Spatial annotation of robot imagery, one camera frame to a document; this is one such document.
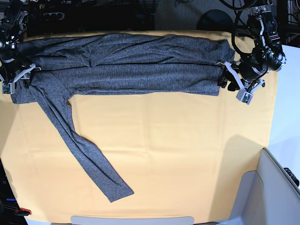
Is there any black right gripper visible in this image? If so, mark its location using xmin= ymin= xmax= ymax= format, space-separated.
xmin=0 ymin=50 xmax=35 ymax=89

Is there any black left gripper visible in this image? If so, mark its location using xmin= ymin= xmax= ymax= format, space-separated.
xmin=217 ymin=59 xmax=266 ymax=91

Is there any grey long-sleeve shirt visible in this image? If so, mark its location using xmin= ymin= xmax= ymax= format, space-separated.
xmin=11 ymin=34 xmax=235 ymax=202

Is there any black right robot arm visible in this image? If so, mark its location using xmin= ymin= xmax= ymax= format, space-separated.
xmin=0 ymin=0 xmax=36 ymax=94

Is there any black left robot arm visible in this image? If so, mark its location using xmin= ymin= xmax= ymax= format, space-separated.
xmin=217 ymin=5 xmax=286 ymax=93

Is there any black round chair base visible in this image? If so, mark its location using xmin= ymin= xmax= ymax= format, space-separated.
xmin=196 ymin=9 xmax=234 ymax=32

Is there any black power strip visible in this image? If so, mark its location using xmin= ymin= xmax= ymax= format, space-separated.
xmin=30 ymin=12 xmax=65 ymax=21

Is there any yellow table cloth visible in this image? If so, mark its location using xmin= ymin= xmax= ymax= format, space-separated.
xmin=0 ymin=30 xmax=279 ymax=224

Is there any black remote control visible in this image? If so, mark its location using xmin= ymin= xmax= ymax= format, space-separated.
xmin=284 ymin=167 xmax=300 ymax=187

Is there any white plastic bin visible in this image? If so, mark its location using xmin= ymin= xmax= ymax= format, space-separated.
xmin=227 ymin=148 xmax=300 ymax=225

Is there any red black clamp left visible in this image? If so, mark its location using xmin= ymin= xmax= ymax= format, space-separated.
xmin=14 ymin=208 xmax=31 ymax=217

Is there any grey tray edge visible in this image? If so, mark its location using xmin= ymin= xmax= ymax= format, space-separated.
xmin=71 ymin=216 xmax=194 ymax=225

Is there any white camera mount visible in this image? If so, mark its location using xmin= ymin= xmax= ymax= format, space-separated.
xmin=0 ymin=63 xmax=37 ymax=95
xmin=217 ymin=61 xmax=265 ymax=105

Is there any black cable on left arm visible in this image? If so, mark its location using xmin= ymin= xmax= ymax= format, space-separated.
xmin=231 ymin=7 xmax=253 ymax=59

